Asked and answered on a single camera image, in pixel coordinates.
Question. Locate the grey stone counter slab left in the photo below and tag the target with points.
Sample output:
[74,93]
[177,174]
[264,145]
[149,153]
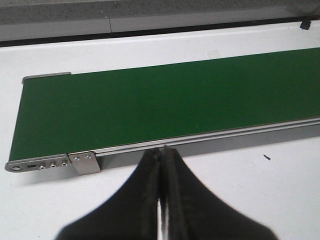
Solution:
[35,11]

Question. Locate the aluminium conveyor side rail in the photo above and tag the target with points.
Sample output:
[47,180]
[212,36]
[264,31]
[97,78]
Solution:
[194,138]

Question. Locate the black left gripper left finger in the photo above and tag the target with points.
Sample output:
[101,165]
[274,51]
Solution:
[130,214]

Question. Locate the green conveyor belt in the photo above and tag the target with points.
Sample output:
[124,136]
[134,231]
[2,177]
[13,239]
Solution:
[80,112]

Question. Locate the metal conveyor end bracket left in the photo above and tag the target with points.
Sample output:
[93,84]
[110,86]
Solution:
[84,163]

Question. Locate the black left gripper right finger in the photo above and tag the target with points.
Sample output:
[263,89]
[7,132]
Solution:
[192,212]

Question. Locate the small black sensor block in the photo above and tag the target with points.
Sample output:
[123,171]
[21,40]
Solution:
[305,24]

